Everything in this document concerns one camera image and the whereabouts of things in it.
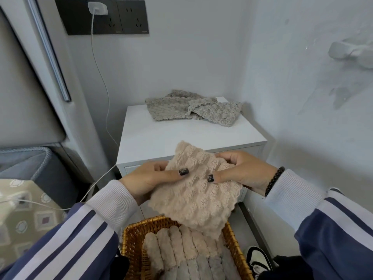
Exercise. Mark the person's right hand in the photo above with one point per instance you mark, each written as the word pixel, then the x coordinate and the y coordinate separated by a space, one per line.
pixel 250 172

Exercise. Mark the person's left hand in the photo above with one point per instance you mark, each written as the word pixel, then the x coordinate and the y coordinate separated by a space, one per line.
pixel 145 180

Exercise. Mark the orange wicker basket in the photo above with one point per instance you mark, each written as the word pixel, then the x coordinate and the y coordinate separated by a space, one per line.
pixel 131 239

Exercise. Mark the single grey towel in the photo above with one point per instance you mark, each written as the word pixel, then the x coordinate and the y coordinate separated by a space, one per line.
pixel 231 266
pixel 221 112
pixel 168 274
pixel 166 107
pixel 204 269
pixel 193 271
pixel 217 269
pixel 182 273

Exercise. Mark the person's left forearm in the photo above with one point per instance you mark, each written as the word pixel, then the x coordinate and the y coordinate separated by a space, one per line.
pixel 67 242

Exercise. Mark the person's right forearm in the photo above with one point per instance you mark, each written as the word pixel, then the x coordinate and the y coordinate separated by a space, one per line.
pixel 326 227

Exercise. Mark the person's right shoe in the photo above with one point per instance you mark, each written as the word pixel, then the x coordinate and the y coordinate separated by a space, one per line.
pixel 258 260

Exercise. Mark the white nightstand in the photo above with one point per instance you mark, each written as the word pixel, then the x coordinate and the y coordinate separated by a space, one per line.
pixel 174 137

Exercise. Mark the patterned beige bedspread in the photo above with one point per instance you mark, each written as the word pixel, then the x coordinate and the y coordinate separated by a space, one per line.
pixel 26 227

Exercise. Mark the grey padded headboard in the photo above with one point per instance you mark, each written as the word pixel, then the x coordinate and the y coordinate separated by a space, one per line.
pixel 26 93

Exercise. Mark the silver headboard trim strip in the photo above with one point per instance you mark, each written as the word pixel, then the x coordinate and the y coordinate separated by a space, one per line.
pixel 49 49

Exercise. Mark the white charger plug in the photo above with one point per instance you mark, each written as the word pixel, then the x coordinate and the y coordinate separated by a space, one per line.
pixel 98 8

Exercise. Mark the narrow black wall socket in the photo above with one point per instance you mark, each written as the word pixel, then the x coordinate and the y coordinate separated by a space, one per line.
pixel 132 17

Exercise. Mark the wide black wall socket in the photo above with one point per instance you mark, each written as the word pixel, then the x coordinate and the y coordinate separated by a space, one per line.
pixel 73 17

